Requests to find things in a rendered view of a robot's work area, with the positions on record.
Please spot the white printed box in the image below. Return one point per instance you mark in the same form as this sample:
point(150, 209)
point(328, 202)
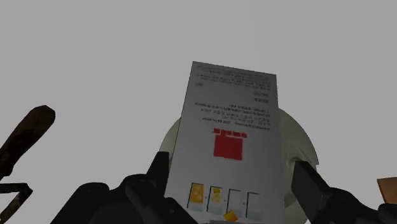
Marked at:
point(228, 145)

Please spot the orange brown block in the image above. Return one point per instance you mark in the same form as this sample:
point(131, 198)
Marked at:
point(388, 190)

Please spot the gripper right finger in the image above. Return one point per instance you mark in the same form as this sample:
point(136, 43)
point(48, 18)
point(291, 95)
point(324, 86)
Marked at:
point(313, 192)

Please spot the dark rusty metal tool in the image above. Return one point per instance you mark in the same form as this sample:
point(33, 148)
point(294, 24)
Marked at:
point(15, 197)

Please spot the pale grey plate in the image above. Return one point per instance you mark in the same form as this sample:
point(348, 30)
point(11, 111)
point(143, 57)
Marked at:
point(296, 145)

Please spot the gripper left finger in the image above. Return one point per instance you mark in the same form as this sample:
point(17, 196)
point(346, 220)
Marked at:
point(136, 195)

